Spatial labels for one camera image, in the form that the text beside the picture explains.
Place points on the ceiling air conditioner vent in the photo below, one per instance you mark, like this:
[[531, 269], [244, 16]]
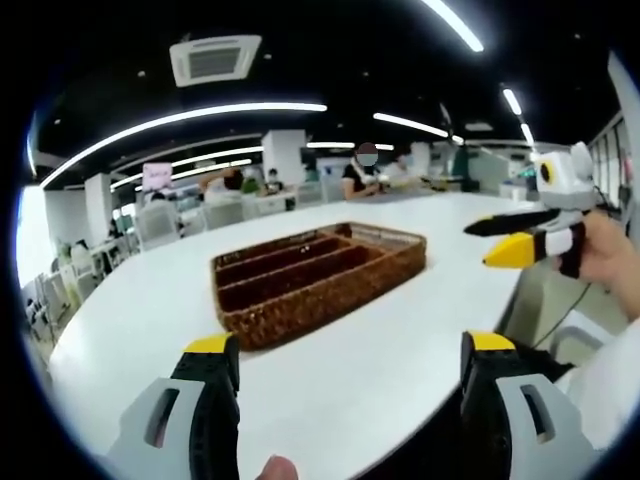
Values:
[[215, 60]]

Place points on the white office chair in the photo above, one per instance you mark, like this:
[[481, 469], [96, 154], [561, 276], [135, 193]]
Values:
[[222, 215], [575, 342], [157, 227]]

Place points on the ceiling light strip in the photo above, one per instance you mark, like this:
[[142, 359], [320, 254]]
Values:
[[455, 22], [175, 120], [410, 125]]

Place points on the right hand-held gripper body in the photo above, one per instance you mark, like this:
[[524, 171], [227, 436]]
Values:
[[565, 180]]

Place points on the person's black trousers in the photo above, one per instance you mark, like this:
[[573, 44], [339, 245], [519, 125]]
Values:
[[540, 360]]

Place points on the brown wicker storage tray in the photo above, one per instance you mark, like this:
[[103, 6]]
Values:
[[310, 305]]

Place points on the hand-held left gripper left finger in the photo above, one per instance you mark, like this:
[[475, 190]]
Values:
[[155, 430]]

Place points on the pink hanging sign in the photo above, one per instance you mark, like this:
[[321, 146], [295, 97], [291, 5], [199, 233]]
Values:
[[156, 177]]

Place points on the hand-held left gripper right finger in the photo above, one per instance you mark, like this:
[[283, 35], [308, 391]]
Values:
[[545, 425]]

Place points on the person's left hand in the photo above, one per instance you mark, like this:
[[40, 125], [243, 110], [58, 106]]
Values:
[[277, 470]]

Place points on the person's right hand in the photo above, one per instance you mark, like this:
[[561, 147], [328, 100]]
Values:
[[607, 250]]

